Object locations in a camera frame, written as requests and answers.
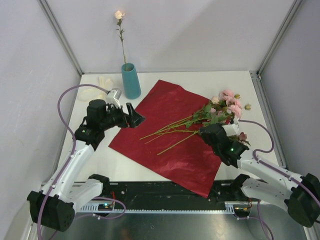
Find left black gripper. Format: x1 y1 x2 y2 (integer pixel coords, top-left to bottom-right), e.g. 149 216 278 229
100 102 145 131

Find dark red wrapping paper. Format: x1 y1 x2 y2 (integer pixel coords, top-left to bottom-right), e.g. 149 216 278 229
108 79 243 199

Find cream ribbon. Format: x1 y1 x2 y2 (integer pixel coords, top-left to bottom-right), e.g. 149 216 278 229
77 75 115 102

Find pink artificial flower bunch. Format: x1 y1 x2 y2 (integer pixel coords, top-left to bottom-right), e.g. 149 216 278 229
140 89 252 155

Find cream single rose stem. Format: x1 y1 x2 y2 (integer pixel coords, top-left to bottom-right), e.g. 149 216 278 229
114 10 128 71

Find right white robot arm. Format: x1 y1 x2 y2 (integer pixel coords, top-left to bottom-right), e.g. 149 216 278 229
199 123 320 228

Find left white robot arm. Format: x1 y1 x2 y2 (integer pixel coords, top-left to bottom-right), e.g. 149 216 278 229
27 99 145 232

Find teal conical vase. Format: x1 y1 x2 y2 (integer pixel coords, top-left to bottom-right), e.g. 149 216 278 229
121 63 141 100

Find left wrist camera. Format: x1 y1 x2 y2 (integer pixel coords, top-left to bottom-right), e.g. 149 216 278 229
105 88 122 109

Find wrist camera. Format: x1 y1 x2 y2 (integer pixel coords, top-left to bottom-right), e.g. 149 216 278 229
222 118 240 137
105 88 122 109

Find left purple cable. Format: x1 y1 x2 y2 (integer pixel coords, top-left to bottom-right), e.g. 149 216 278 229
37 84 111 240

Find purple cable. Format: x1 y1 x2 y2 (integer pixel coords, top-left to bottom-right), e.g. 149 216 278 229
37 84 111 240
237 119 320 225

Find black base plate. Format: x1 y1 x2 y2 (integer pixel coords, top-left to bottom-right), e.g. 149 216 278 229
82 180 251 211

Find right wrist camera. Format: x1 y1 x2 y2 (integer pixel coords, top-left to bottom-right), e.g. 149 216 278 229
222 118 240 137

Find grey slotted cable duct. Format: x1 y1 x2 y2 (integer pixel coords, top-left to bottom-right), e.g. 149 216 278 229
79 202 253 215

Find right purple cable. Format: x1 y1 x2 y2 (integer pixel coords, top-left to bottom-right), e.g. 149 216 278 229
237 119 320 225

